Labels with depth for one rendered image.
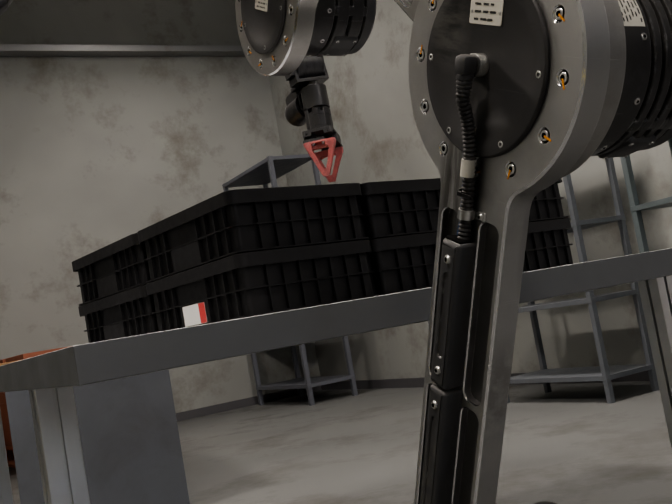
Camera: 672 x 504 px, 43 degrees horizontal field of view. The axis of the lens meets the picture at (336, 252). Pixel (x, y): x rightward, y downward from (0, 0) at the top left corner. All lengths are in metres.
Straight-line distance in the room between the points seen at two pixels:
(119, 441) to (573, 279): 2.78
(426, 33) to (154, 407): 3.04
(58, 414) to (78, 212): 6.96
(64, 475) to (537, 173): 0.98
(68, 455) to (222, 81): 7.89
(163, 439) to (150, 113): 5.46
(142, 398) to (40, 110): 5.17
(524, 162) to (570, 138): 0.05
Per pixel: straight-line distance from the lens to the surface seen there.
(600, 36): 0.73
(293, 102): 1.93
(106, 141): 8.61
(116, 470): 3.77
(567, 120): 0.72
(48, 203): 8.36
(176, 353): 0.92
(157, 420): 3.77
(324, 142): 1.81
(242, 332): 0.95
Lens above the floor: 0.68
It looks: 4 degrees up
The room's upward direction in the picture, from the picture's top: 10 degrees counter-clockwise
